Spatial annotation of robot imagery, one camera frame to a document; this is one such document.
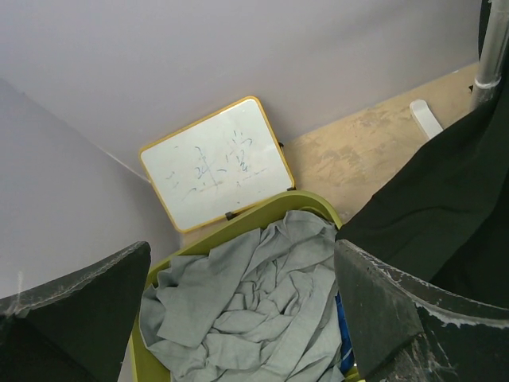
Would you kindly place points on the white metal clothes rack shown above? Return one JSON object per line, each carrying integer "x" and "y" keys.
{"x": 489, "y": 73}

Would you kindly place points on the black t-shirt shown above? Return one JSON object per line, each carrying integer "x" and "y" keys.
{"x": 444, "y": 216}

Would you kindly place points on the green plastic laundry bin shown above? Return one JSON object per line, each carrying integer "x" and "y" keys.
{"x": 144, "y": 366}

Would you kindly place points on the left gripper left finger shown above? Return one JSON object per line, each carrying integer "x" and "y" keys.
{"x": 76, "y": 327}

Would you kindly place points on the grey shirt in bin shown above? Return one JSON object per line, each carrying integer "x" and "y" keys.
{"x": 260, "y": 307}

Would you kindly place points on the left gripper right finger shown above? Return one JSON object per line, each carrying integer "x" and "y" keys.
{"x": 405, "y": 329}

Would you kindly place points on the blue garment in bin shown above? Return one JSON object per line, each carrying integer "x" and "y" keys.
{"x": 347, "y": 358}

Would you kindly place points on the small whiteboard yellow frame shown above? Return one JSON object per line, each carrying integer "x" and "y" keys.
{"x": 217, "y": 166}

